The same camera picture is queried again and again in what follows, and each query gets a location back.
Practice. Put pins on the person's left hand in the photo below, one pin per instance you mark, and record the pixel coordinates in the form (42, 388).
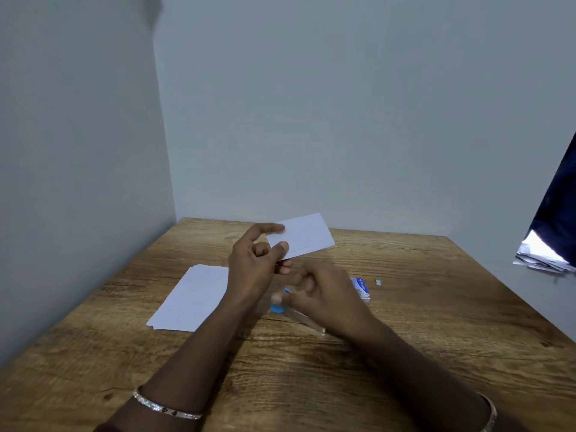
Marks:
(252, 269)

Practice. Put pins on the person's right hand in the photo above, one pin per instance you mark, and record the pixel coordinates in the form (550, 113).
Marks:
(328, 296)

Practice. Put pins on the blue white staples box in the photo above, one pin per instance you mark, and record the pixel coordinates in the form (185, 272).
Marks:
(361, 287)

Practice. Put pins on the blue and silver stapler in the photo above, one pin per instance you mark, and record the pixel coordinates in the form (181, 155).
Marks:
(276, 306)

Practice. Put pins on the thin white paper bundle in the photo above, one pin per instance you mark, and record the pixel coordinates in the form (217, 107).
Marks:
(306, 236)

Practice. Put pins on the stack of white papers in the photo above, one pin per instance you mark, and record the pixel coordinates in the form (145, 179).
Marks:
(191, 301)

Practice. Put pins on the person's left forearm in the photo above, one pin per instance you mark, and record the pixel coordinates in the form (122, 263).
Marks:
(184, 368)

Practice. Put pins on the person's right forearm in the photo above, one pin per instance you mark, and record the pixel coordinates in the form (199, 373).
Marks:
(432, 382)

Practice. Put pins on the silver bangle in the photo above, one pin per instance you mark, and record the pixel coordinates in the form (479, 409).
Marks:
(490, 413)
(162, 408)

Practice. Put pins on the pile of crumpled white sheets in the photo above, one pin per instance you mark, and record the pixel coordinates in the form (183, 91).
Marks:
(540, 256)

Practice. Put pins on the dark blue curtain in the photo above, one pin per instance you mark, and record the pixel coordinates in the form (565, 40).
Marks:
(558, 211)

